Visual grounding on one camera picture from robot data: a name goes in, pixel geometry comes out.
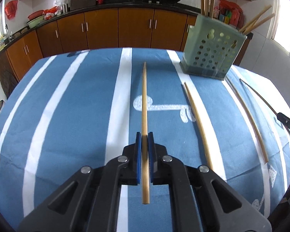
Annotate blue white striped tablecloth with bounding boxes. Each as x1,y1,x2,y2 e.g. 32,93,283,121
0,48,290,229

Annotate green perforated utensil holder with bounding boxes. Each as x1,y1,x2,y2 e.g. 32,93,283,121
180,15,247,80

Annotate red oil bottle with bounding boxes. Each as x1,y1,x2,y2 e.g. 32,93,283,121
229,9,241,28

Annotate red bag on counter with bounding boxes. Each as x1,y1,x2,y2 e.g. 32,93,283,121
219,0,243,13

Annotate lower wooden cabinets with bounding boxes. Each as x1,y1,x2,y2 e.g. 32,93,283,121
0,7,253,97

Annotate yellow detergent bottle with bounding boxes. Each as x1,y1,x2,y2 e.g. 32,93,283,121
0,36,6,51

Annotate green basin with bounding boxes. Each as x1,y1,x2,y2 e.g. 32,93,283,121
26,15,44,29

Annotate black gas stove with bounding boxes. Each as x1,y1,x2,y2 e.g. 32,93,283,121
127,0,179,6

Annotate red basin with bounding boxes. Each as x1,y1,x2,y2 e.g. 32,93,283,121
28,10,44,20

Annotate red plastic bag on wall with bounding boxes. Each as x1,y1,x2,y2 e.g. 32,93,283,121
4,0,18,20

